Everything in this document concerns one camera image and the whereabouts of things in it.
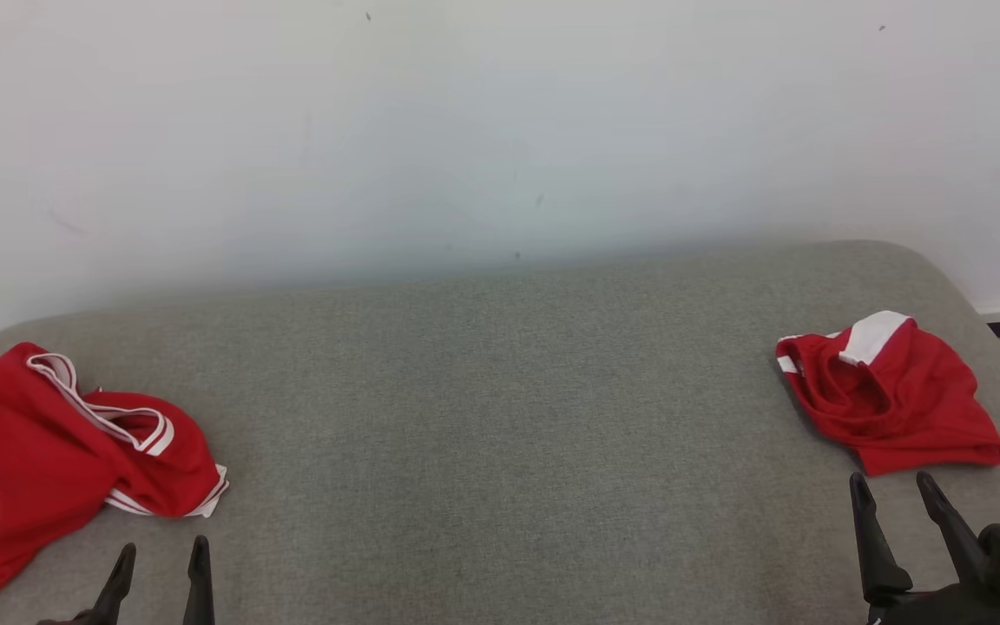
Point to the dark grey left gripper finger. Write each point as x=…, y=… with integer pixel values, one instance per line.
x=199, y=590
x=114, y=599

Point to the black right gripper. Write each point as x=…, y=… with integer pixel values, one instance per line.
x=943, y=609

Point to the red Bulls shorts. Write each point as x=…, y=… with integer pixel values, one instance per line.
x=908, y=408

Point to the red Bulls jersey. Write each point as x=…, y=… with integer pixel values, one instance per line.
x=49, y=460

